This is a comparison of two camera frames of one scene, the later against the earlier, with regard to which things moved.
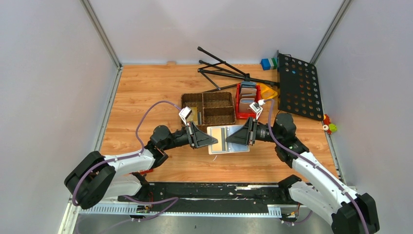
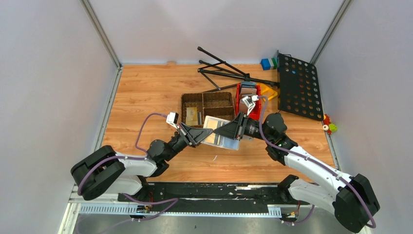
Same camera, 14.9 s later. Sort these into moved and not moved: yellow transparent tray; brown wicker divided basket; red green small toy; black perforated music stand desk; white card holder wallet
Moved: white card holder wallet
Not moved: black perforated music stand desk; yellow transparent tray; brown wicker divided basket; red green small toy
